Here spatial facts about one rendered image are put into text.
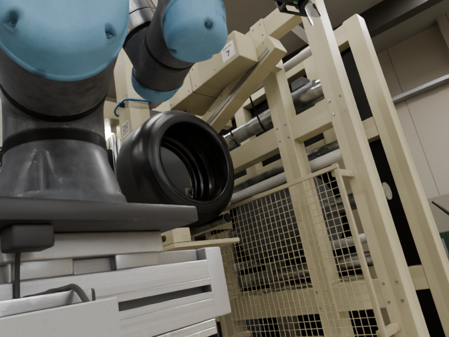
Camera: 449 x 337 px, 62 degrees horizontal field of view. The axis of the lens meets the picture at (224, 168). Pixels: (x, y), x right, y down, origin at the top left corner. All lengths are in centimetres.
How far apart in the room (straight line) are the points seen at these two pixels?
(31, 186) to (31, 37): 16
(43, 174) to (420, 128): 709
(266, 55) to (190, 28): 152
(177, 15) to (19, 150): 22
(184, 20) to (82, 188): 21
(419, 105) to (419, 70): 64
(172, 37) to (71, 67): 13
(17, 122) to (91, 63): 14
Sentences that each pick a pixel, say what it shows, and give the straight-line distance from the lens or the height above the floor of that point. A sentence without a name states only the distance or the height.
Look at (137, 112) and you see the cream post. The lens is 213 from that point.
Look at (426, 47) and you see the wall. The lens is 774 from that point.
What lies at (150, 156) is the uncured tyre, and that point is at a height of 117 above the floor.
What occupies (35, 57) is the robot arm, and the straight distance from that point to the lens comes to 36.
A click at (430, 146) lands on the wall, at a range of 725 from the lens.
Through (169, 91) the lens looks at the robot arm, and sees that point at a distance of 57.
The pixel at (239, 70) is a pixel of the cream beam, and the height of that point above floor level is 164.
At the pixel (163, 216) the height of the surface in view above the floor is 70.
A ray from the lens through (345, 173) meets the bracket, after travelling 168.
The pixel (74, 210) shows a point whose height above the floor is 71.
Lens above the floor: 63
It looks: 17 degrees up
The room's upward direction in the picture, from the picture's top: 11 degrees counter-clockwise
